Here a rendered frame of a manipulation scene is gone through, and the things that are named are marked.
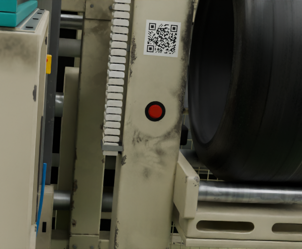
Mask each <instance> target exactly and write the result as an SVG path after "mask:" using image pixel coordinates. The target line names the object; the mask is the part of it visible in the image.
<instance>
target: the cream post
mask: <svg viewBox="0 0 302 249"><path fill-rule="evenodd" d="M194 1H195V0H131V2H130V3H129V6H130V11H129V19H128V21H129V25H128V26H127V28H128V30H129V31H128V33H127V37H128V40H127V41H126V43H127V45H130V52H127V53H126V56H125V59H126V62H125V63H124V65H125V70H124V74H125V76H124V78H123V80H124V85H122V87H123V92H122V95H123V98H122V100H121V101H122V107H121V110H122V113H121V114H120V116H121V120H120V121H119V122H120V124H121V125H120V128H119V130H120V135H118V136H119V139H120V140H121V143H122V146H123V151H122V154H118V155H117V156H116V168H115V180H114V192H113V204H112V216H111V228H110V240H109V249H169V245H170V236H171V226H172V216H173V204H174V202H173V194H174V183H175V174H176V165H177V161H178V155H179V146H180V137H181V127H182V117H183V108H184V99H185V89H186V79H187V65H188V60H189V51H190V41H191V32H192V22H193V12H194ZM146 20H158V21H170V22H181V27H180V36H179V46H178V56H177V57H167V56H155V55H143V53H144V42H145V31H146ZM152 105H159V106H160V107H161V108H162V114H161V116H160V117H158V118H156V119H155V118H152V117H150V115H149V113H148V110H149V108H150V107H151V106H152Z"/></svg>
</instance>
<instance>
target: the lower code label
mask: <svg viewBox="0 0 302 249"><path fill-rule="evenodd" d="M180 27H181V22H170V21H158V20H146V31H145V42H144V53H143V55H155V56H167V57H177V56H178V46H179V36H180Z"/></svg>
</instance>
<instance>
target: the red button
mask: <svg viewBox="0 0 302 249"><path fill-rule="evenodd" d="M148 113H149V115H150V117H152V118H155V119H156V118H158V117H160V116H161V114H162V108H161V107H160V106H159V105H152V106H151V107H150V108H149V110H148Z"/></svg>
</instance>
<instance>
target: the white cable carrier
mask: <svg viewBox="0 0 302 249"><path fill-rule="evenodd" d="M113 1H114V2H117V3H114V4H113V6H112V8H113V9H114V11H112V16H113V17H115V18H112V20H111V23H112V24H113V25H112V26H111V31H113V33H111V34H110V38H111V39H112V40H110V43H109V45H111V47H110V48H109V53H111V54H110V55H109V57H108V59H109V60H110V61H109V62H108V67H109V69H108V70H107V74H108V76H107V81H108V83H107V84H106V88H107V90H106V96H107V97H106V98H105V102H106V104H105V110H106V111H104V116H105V118H104V121H103V122H104V125H103V130H104V131H103V134H102V136H103V139H102V143H103V145H115V146H122V143H121V142H119V136H118V135H120V130H119V128H120V125H121V124H120V122H119V121H120V120H121V116H120V114H121V113H122V110H121V108H120V107H122V101H121V100H122V98H123V95H122V92H123V87H122V85H124V80H123V79H122V78H124V76H125V74H124V72H123V71H124V70H125V65H124V64H123V63H125V62H126V59H125V58H124V57H123V56H126V53H127V52H130V45H127V43H126V42H124V41H127V40H128V37H127V35H125V34H127V33H128V31H129V30H128V28H127V27H125V26H128V25H129V21H128V20H126V19H129V13H128V12H126V11H130V6H129V5H128V4H125V3H130V2H131V0H113ZM102 153H103V155H108V156H117V155H118V151H106V150H102Z"/></svg>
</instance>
